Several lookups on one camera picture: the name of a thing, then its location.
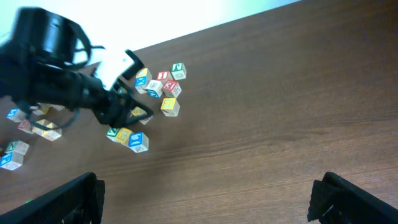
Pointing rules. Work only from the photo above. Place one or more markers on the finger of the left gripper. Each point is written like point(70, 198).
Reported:
point(128, 103)

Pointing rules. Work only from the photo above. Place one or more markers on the wooden block blue side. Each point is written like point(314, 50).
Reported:
point(154, 88)

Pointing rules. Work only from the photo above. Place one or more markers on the green letter V block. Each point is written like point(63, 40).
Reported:
point(122, 90)

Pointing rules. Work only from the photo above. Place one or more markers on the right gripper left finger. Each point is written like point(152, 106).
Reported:
point(80, 200)

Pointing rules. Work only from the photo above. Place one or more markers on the red letter I block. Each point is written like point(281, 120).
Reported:
point(164, 77)

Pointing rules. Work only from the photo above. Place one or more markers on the red letter E block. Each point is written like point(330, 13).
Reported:
point(172, 89)

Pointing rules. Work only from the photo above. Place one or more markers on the yellow letter G block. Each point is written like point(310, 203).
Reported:
point(123, 136)

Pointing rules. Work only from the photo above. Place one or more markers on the blue letter X block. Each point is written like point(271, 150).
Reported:
point(140, 84)

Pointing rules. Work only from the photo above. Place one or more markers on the green letter J block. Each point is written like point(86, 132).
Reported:
point(179, 71)

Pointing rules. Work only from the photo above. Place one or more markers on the blue number 5 block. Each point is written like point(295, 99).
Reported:
point(16, 115)

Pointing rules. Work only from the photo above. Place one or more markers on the green letter Z block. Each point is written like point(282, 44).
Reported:
point(112, 134)

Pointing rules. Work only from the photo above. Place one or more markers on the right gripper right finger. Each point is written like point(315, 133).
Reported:
point(336, 200)

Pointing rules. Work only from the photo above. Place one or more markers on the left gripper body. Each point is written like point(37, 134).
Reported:
point(98, 92)

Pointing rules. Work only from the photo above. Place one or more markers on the blue letter P block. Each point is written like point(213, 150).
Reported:
point(12, 161)

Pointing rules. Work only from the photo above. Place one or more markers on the yellow block left cluster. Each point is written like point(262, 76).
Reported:
point(38, 130)

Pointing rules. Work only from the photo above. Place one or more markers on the red letter A block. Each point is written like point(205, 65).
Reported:
point(58, 107)

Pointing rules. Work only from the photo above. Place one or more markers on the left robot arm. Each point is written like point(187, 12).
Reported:
point(41, 63)

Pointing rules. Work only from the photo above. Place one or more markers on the yellow tilted block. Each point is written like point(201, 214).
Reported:
point(53, 134)

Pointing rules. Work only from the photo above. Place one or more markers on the yellow block right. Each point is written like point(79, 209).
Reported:
point(170, 107)

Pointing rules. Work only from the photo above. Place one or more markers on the yellow block top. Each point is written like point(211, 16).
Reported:
point(144, 74)

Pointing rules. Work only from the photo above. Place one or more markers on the yellow S block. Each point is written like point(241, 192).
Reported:
point(137, 111)

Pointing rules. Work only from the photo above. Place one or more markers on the green letter N block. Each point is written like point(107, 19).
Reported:
point(19, 147)

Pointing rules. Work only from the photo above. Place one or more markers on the plain wooden block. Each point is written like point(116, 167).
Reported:
point(41, 109)

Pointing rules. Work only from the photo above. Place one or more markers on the blue letter L block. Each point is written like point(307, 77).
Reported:
point(138, 142)

